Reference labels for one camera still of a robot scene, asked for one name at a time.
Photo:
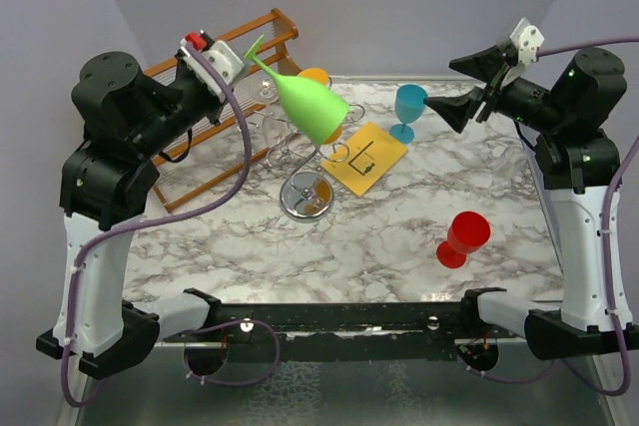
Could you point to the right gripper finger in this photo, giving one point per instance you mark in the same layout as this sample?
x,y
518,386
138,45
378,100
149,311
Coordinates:
x,y
486,64
456,111

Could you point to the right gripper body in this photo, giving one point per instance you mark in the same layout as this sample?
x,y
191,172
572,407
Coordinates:
x,y
526,102

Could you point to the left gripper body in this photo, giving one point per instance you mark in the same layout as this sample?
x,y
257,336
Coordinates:
x,y
188,95

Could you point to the clear wine glass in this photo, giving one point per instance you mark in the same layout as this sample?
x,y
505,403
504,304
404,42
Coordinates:
x,y
262,90

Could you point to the orange plastic wine glass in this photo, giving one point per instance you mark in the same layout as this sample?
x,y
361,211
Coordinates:
x,y
324,111

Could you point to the green plastic wine glass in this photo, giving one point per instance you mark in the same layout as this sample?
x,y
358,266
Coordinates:
x,y
291,88

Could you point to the chrome wine glass rack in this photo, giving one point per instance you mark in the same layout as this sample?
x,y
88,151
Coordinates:
x,y
306,195

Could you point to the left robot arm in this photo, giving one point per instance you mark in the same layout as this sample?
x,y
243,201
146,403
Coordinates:
x,y
129,118

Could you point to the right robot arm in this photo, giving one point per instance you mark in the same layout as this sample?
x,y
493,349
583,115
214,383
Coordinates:
x,y
581,172

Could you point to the blue plastic wine glass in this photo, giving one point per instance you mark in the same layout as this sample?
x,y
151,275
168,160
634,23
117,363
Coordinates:
x,y
409,105

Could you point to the red plastic wine glass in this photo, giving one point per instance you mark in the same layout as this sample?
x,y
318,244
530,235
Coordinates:
x,y
468,232

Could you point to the yellow paper booklet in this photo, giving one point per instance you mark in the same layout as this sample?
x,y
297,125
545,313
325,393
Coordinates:
x,y
366,157

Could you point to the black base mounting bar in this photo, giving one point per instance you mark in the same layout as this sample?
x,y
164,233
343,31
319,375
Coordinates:
x,y
327,332

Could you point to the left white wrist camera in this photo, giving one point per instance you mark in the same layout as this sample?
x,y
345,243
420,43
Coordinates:
x,y
202,55

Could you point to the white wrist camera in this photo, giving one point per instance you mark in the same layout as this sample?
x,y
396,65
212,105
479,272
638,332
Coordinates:
x,y
202,55
520,44

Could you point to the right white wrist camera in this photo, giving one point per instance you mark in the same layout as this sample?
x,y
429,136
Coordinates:
x,y
520,44

